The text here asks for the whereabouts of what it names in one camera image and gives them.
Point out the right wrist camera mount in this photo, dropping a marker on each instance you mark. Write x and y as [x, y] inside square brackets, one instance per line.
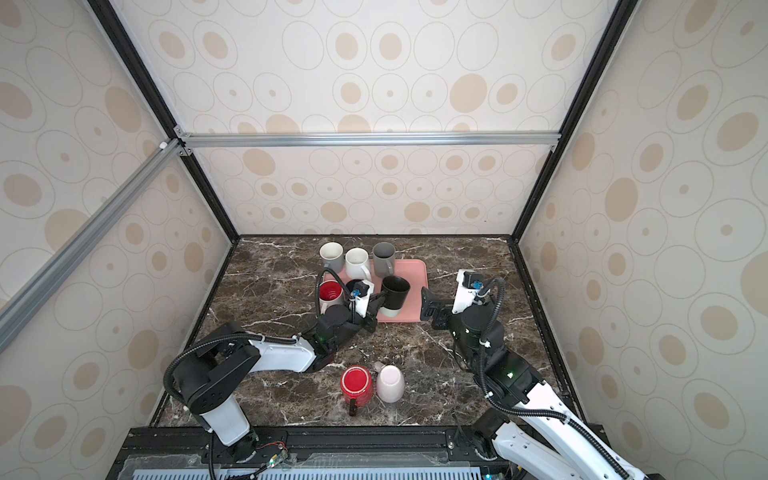
[469, 284]

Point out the pink upside-down mug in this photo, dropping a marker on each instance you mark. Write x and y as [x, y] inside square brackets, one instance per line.
[390, 383]

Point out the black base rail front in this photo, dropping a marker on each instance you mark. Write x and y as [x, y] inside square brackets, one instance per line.
[420, 452]

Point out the dark grey upside-down mug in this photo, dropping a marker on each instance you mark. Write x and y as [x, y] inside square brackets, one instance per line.
[384, 259]

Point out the black frame post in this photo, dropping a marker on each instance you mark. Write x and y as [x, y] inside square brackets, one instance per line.
[107, 17]
[616, 26]

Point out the silver rail back wall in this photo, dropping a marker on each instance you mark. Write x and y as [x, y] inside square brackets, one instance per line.
[372, 139]

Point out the white mug red inside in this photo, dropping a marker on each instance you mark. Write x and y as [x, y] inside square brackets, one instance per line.
[330, 293]

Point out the silver rail left wall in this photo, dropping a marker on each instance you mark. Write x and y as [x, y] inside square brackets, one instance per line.
[37, 291]

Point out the black upside-down mug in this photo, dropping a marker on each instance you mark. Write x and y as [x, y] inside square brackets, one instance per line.
[357, 288]

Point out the black frame post left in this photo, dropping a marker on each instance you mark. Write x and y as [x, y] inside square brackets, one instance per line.
[107, 17]

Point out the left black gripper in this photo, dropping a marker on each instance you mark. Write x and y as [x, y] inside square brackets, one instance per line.
[370, 319]

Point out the white teapot-like mug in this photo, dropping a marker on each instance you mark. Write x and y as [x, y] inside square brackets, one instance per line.
[357, 264]

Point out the light grey mug white inside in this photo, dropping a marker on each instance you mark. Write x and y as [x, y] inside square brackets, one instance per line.
[332, 255]

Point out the black mug white base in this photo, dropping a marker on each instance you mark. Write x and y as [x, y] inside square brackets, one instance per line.
[395, 290]

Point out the silver rail wall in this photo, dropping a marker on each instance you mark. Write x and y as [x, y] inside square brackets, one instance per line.
[37, 291]
[372, 139]

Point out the pink rectangular tray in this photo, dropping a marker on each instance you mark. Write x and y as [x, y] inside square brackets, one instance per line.
[415, 272]

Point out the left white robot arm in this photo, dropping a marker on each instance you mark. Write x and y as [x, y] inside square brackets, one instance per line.
[203, 378]

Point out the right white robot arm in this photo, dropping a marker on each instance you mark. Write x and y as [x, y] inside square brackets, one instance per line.
[528, 424]

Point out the black frame post right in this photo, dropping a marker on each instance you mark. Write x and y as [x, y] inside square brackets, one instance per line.
[616, 26]

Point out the red upside-down mug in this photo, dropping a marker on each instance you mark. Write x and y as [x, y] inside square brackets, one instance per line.
[357, 387]

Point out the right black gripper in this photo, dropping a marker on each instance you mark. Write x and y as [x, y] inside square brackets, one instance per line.
[430, 308]

